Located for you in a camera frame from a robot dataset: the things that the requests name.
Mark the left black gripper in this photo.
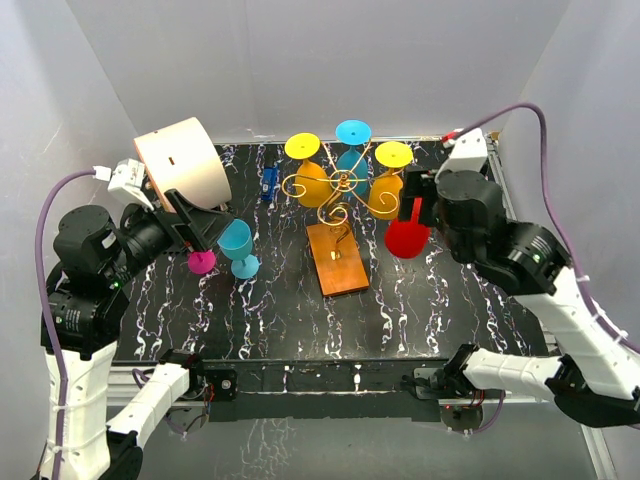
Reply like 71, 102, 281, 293
104, 186, 234, 283

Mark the light blue wine glass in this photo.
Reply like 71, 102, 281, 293
217, 219, 260, 280

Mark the red wine glass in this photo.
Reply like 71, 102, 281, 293
384, 198, 431, 259

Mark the pink wine glass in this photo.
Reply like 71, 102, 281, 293
187, 250, 217, 275

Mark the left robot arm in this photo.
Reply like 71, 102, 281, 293
36, 190, 233, 479

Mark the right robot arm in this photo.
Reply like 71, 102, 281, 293
399, 167, 639, 428

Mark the yellow wine glass right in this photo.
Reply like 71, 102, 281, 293
368, 141, 413, 220

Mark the yellow wine glass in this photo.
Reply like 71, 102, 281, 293
282, 132, 332, 208
368, 141, 413, 220

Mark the teal wine glass back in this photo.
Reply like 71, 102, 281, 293
335, 119, 372, 196

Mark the wooden rack base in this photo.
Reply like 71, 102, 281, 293
307, 223, 369, 297

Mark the yellow wine glass left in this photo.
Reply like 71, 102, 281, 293
282, 132, 332, 208

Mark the white cylindrical box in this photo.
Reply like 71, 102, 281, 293
134, 117, 232, 213

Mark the blue stapler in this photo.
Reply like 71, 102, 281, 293
261, 163, 279, 203

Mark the gold wire glass rack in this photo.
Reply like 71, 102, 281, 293
307, 139, 386, 228

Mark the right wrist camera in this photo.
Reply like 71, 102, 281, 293
439, 128, 488, 174

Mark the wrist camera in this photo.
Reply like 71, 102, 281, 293
93, 158, 153, 210
439, 128, 488, 174

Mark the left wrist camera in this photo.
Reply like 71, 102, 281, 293
93, 158, 153, 210

